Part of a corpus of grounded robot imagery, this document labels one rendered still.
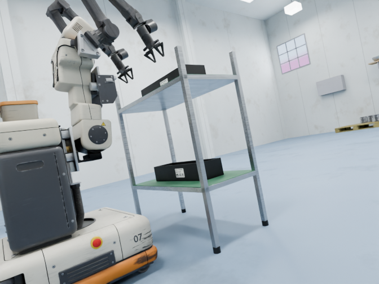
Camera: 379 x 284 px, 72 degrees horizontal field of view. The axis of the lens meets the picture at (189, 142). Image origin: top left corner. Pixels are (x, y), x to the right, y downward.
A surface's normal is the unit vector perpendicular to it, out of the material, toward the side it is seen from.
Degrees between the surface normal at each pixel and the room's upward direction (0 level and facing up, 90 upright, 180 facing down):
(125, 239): 90
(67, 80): 90
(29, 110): 92
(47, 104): 90
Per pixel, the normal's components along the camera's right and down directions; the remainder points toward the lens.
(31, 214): 0.59, -0.12
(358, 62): -0.77, 0.14
